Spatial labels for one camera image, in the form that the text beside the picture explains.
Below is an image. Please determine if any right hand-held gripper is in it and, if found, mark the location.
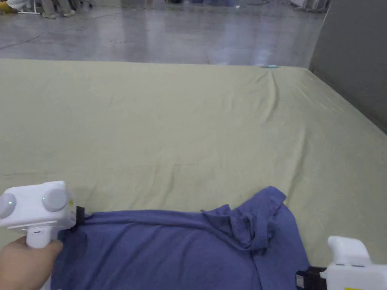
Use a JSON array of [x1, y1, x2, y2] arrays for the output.
[[296, 235, 387, 290]]

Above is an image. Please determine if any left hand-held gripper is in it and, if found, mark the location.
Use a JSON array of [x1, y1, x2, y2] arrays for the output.
[[0, 181, 86, 250]]

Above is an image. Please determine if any dark blue shirt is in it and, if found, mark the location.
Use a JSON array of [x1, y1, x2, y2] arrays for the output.
[[50, 185, 312, 290]]

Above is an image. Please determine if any person's left hand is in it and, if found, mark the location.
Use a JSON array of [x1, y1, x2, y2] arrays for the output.
[[0, 235, 64, 290]]

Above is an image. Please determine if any bed with pale green sheet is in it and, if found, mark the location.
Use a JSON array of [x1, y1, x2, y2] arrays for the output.
[[0, 59, 387, 290]]

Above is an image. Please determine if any grey padded headboard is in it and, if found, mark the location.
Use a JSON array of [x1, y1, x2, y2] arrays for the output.
[[308, 0, 387, 134]]

